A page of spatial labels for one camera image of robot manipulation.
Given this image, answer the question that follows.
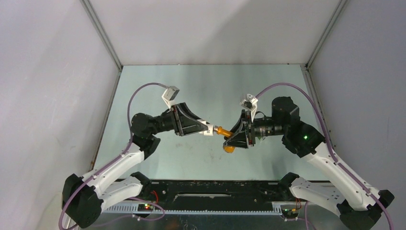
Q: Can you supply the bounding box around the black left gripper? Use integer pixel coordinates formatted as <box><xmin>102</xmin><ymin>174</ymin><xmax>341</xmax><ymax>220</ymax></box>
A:
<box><xmin>149</xmin><ymin>103</ymin><xmax>210</xmax><ymax>137</ymax></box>

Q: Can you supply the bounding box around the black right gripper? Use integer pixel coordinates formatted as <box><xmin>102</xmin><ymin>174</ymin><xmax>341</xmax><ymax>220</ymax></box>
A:
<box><xmin>223</xmin><ymin>110</ymin><xmax>286</xmax><ymax>149</ymax></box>

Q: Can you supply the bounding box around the orange water faucet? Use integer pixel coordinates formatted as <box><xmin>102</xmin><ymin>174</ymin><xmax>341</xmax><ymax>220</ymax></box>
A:
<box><xmin>213</xmin><ymin>126</ymin><xmax>235</xmax><ymax>153</ymax></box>

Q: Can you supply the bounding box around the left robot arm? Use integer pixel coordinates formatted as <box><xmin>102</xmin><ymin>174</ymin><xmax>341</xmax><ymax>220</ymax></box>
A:
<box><xmin>62</xmin><ymin>103</ymin><xmax>218</xmax><ymax>228</ymax></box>

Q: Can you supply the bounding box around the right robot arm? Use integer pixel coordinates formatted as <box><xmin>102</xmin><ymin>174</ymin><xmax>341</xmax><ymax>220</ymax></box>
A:
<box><xmin>223</xmin><ymin>94</ymin><xmax>394</xmax><ymax>230</ymax></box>

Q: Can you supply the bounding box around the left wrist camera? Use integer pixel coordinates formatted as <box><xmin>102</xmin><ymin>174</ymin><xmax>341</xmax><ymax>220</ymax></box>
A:
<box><xmin>161</xmin><ymin>86</ymin><xmax>180</xmax><ymax>110</ymax></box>

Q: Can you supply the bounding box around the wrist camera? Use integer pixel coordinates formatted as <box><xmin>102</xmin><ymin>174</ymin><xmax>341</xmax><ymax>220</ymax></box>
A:
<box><xmin>239</xmin><ymin>93</ymin><xmax>259</xmax><ymax>122</ymax></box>
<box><xmin>161</xmin><ymin>86</ymin><xmax>180</xmax><ymax>110</ymax></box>

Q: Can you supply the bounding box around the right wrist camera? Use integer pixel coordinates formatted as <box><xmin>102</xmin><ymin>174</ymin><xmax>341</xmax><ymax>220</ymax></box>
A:
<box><xmin>239</xmin><ymin>93</ymin><xmax>259</xmax><ymax>122</ymax></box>

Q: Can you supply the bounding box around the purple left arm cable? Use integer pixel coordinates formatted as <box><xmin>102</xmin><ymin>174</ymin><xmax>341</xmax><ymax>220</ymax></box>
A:
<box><xmin>58</xmin><ymin>82</ymin><xmax>169</xmax><ymax>230</ymax></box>

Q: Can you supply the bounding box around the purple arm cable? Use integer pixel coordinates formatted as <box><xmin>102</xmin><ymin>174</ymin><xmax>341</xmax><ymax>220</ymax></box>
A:
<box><xmin>58</xmin><ymin>82</ymin><xmax>169</xmax><ymax>230</ymax></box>
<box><xmin>255</xmin><ymin>82</ymin><xmax>395</xmax><ymax>230</ymax></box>

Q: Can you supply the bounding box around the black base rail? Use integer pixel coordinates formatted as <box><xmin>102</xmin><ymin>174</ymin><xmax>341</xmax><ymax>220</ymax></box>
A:
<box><xmin>137</xmin><ymin>180</ymin><xmax>296</xmax><ymax>211</ymax></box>

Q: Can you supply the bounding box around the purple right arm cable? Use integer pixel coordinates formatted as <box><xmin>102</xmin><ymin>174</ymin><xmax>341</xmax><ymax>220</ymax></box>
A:
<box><xmin>255</xmin><ymin>82</ymin><xmax>395</xmax><ymax>230</ymax></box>

